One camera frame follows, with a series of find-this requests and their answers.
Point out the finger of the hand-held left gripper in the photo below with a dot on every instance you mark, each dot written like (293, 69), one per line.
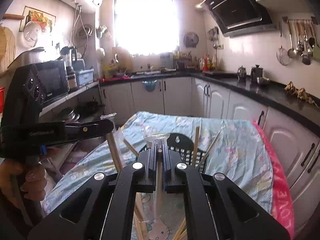
(90, 128)

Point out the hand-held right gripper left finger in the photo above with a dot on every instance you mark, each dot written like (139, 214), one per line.
(150, 165)

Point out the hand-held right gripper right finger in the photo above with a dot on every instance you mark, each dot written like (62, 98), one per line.
(172, 170)

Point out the wooden chopstick pair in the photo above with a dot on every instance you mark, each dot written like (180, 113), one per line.
(158, 140)
(113, 150)

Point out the green plastic cutlery holder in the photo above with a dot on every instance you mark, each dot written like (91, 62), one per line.
(185, 142)

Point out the bunch of wooden chopsticks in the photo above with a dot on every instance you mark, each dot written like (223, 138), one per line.
(196, 145)

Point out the person's left hand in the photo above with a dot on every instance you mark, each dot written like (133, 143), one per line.
(30, 182)

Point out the black frying pan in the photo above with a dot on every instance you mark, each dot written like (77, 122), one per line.
(88, 106)

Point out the stacked steel pots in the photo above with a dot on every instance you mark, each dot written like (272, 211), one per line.
(68, 116)

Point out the metal shelf rack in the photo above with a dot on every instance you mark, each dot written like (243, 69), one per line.
(85, 90)

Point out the blue plastic box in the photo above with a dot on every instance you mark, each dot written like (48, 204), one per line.
(84, 78)

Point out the red cloth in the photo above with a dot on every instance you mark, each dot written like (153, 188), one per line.
(112, 79)

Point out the black microwave oven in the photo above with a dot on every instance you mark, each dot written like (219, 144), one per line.
(55, 80)

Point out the cartoon cat printed tablecloth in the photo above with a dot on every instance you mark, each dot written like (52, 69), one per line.
(235, 160)

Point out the black blender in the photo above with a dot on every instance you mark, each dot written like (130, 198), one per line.
(70, 65)

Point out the teal hanging bin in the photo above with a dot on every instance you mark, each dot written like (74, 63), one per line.
(149, 86)

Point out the steel appliance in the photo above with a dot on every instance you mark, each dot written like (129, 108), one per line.
(27, 56)

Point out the bamboo mat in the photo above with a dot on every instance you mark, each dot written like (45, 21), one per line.
(6, 52)

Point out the white lower cabinets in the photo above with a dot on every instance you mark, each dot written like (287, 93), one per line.
(220, 102)

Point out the white plastic colander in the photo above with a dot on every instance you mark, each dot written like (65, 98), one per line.
(32, 35)

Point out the spice rack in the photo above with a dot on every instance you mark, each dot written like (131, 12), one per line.
(182, 62)

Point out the pink lettered blanket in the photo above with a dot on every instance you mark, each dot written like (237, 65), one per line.
(280, 180)

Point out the condiment bottles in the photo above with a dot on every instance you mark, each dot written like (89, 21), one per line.
(207, 63)

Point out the wooden rolling pin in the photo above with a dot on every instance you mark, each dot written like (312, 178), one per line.
(13, 16)

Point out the small steel teapot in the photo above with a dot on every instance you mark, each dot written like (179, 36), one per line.
(241, 73)

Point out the kitchen window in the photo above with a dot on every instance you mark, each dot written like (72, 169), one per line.
(146, 20)

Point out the black kitchen countertop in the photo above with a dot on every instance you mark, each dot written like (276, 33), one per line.
(270, 92)

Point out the steel bowl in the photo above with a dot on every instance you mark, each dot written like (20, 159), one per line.
(263, 80)

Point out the steel kettle with black lid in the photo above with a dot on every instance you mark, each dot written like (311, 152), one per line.
(256, 73)

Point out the small hanging utensil set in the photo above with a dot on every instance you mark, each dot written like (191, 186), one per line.
(214, 35)

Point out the dried brown roots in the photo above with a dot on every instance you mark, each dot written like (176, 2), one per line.
(298, 92)

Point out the mesh strainer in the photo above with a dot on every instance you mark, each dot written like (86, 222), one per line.
(283, 56)

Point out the steel ladle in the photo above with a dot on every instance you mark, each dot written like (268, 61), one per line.
(291, 52)

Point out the hanging steel spoons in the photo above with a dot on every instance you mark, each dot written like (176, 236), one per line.
(305, 57)

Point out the black range hood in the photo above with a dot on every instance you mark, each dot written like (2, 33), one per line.
(237, 7)

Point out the pale green spatula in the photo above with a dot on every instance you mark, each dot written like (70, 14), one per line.
(317, 53)

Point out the fruit wall picture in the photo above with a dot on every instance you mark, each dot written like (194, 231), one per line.
(40, 16)

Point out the small grey wall fan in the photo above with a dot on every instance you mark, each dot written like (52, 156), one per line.
(191, 40)

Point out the metal utensil rail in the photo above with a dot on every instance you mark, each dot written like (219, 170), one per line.
(300, 20)

